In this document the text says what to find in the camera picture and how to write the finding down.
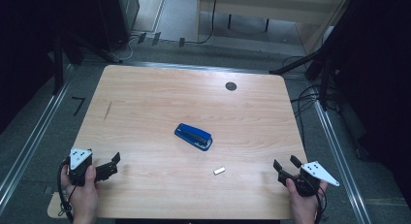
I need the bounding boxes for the person's left hand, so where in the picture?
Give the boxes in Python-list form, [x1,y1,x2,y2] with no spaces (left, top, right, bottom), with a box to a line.
[60,164,100,217]

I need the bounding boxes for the metal floor rail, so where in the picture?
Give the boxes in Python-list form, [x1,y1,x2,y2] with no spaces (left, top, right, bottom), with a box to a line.
[313,99,373,224]
[0,64,75,216]

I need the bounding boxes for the light wooden furniture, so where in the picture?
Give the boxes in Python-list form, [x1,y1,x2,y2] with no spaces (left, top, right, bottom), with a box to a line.
[195,0,354,56]

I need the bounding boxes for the black hanging cable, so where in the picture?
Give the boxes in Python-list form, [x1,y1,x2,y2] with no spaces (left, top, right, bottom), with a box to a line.
[183,0,220,46]

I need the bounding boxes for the dark cabinet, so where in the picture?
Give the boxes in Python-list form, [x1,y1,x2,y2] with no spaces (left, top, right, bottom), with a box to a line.
[96,0,141,52]

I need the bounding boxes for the black floor tape mark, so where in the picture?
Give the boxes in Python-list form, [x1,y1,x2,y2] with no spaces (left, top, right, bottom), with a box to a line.
[72,96,86,117]

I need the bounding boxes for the black floor cables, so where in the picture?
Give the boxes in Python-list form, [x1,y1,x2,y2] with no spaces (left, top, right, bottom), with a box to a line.
[281,54,326,149]

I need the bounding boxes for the person's right hand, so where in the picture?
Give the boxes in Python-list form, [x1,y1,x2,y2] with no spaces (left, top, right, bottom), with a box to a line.
[285,177,330,217]

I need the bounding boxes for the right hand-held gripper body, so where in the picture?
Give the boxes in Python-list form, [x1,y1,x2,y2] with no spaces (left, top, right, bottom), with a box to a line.
[277,160,340,198]

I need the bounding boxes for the blue stapler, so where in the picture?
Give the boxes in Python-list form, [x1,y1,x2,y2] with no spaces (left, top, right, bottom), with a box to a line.
[174,122,214,152]

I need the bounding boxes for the black stand leg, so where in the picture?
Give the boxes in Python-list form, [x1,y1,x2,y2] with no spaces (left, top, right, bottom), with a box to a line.
[269,39,338,112]
[52,31,124,96]

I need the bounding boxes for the white floor cable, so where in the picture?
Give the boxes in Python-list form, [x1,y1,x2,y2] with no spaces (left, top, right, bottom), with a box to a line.
[119,36,140,62]

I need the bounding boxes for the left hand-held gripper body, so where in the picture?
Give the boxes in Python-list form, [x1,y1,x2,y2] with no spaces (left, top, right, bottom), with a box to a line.
[67,147,105,187]

